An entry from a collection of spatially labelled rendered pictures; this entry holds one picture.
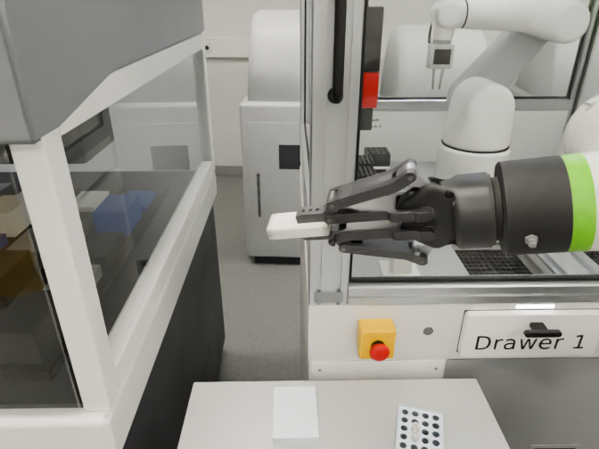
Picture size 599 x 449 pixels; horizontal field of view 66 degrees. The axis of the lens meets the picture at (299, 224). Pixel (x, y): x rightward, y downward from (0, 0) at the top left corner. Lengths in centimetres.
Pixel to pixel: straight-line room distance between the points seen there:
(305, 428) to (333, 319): 22
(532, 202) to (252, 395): 75
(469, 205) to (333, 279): 52
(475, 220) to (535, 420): 92
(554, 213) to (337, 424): 67
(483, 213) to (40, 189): 52
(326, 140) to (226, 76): 339
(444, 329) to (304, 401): 33
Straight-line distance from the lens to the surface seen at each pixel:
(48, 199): 67
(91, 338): 78
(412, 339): 106
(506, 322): 107
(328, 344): 103
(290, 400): 101
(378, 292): 96
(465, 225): 46
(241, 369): 221
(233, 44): 408
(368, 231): 50
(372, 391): 106
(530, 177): 46
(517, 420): 132
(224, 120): 425
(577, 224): 46
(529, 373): 122
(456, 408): 107
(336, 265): 92
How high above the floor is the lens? 152
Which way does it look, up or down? 26 degrees down
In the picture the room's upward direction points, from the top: straight up
